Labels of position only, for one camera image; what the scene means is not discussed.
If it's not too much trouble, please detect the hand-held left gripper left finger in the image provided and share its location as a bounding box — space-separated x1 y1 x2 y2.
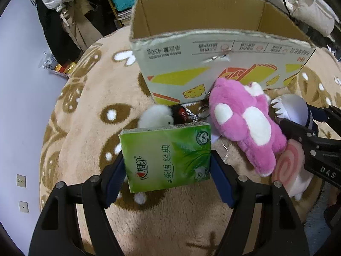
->
28 151 128 256

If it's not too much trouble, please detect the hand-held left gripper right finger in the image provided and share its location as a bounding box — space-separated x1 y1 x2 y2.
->
210 149 311 256

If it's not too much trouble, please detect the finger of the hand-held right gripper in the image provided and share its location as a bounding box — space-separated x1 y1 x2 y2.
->
308 104 341 126
279 119 341 190

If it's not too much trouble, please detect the grey white plush toy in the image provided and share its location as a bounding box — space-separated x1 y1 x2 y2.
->
270 93 319 134

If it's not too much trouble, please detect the pink and white plush toy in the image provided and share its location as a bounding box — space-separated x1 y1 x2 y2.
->
208 77 288 177

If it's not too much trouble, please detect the green tissue pack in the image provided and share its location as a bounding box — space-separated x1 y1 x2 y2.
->
118 121 212 193

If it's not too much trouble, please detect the printed cardboard box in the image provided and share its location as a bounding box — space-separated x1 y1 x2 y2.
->
130 0 316 106

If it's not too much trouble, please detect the pink swirl plush toy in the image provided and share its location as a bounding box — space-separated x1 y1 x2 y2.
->
273 138 313 201

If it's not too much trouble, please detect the brown patterned plush rug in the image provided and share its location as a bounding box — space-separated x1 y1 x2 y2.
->
39 27 341 256

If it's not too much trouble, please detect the white fluffy plush toy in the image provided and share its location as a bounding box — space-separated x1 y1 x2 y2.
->
137 105 175 129

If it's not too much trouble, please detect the clear plastic bag with packets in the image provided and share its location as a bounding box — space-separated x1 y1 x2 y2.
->
40 51 78 78

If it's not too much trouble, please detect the black hanging garment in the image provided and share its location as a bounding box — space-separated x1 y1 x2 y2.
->
28 0 83 59

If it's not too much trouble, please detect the beige cloth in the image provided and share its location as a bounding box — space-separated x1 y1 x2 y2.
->
60 0 103 51

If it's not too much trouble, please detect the dark red keychain charm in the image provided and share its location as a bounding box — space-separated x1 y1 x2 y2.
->
170 106 193 124

